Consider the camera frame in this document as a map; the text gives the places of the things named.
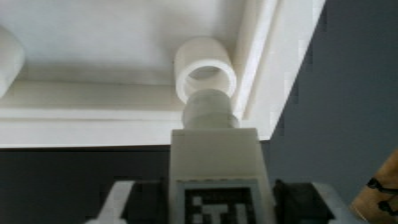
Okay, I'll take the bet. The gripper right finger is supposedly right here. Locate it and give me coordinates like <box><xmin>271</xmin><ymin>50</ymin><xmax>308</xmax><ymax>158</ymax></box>
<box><xmin>274</xmin><ymin>179</ymin><xmax>370</xmax><ymax>224</ymax></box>

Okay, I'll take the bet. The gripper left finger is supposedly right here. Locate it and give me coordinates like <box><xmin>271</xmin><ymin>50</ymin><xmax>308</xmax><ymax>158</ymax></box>
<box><xmin>86</xmin><ymin>181</ymin><xmax>136</xmax><ymax>224</ymax></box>

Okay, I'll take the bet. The white leg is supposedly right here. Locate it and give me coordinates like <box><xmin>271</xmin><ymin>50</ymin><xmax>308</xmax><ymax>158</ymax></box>
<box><xmin>170</xmin><ymin>89</ymin><xmax>278</xmax><ymax>224</ymax></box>

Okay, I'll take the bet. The white square tabletop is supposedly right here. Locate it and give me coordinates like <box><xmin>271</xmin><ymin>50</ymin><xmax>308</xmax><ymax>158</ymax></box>
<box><xmin>0</xmin><ymin>0</ymin><xmax>328</xmax><ymax>148</ymax></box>

